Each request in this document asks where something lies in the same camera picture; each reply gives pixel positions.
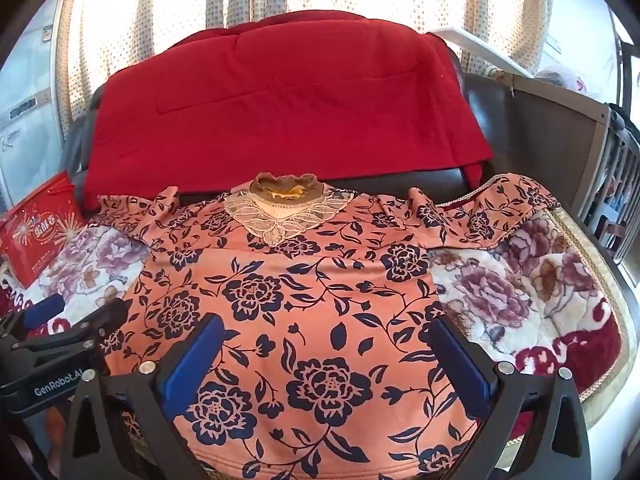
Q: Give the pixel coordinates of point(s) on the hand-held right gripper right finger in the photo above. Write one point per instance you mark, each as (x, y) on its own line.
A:
(461, 362)

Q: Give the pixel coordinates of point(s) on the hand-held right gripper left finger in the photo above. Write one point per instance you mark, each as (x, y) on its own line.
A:
(194, 362)

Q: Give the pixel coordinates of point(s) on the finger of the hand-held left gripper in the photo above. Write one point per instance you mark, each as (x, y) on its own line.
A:
(95, 322)
(42, 307)

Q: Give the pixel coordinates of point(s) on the pink floral shirt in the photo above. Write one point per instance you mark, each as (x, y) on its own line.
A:
(310, 310)

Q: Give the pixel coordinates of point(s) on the red gift bag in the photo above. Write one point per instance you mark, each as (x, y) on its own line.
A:
(40, 240)

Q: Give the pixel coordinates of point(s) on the floral plush blanket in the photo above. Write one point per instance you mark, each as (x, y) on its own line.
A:
(500, 285)

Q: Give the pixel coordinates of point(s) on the white appliance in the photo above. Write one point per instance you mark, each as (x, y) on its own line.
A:
(30, 110)

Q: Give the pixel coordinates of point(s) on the dark leather sofa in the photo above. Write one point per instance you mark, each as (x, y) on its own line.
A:
(495, 120)

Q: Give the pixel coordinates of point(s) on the red quilt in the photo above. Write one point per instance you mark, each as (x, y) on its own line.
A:
(280, 110)

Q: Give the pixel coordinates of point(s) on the white board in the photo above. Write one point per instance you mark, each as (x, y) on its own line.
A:
(480, 50)

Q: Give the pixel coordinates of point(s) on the dotted cream curtain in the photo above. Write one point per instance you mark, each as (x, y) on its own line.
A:
(165, 0)

